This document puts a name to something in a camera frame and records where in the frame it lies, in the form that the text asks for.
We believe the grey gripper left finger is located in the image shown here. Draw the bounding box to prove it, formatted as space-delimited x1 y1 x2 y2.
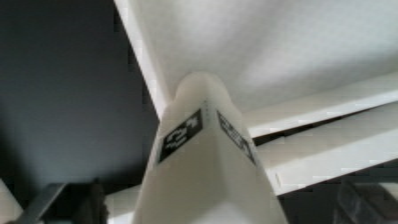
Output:
13 179 106 224

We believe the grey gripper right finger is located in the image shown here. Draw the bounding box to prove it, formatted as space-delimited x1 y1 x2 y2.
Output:
333 181 398 224

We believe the white U-shaped fence frame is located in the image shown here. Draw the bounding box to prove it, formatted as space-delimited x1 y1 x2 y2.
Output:
0 101 398 224

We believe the white desk top tray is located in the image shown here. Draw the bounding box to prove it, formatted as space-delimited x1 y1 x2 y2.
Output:
113 0 398 136

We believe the white desk leg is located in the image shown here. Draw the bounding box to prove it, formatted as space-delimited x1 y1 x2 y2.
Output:
133 73 287 224

